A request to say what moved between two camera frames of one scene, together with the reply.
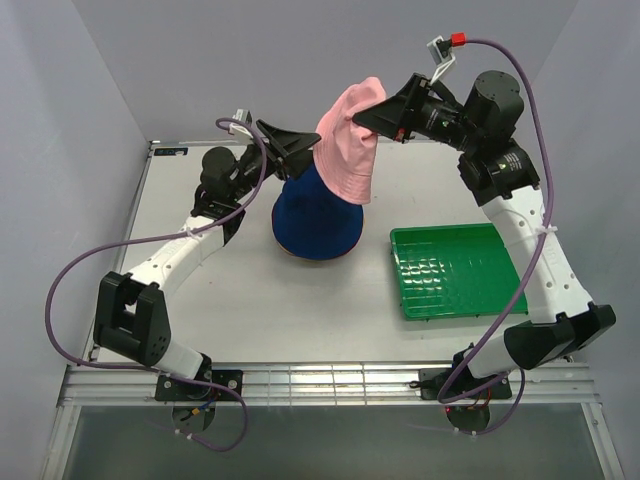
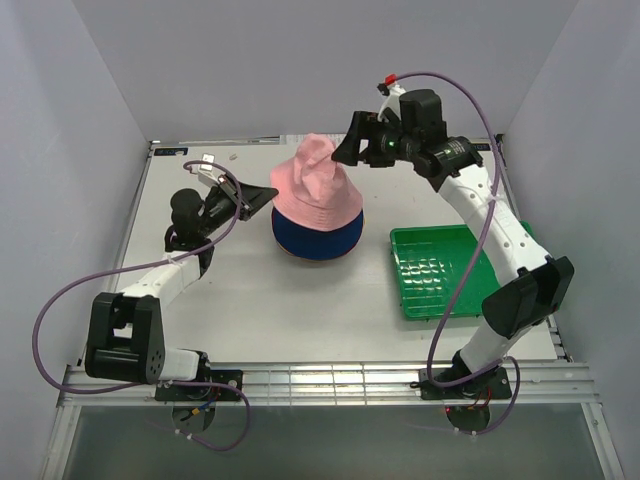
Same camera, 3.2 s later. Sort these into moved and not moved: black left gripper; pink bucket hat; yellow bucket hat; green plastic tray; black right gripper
Moved: pink bucket hat; black left gripper; black right gripper
Not moved: yellow bucket hat; green plastic tray
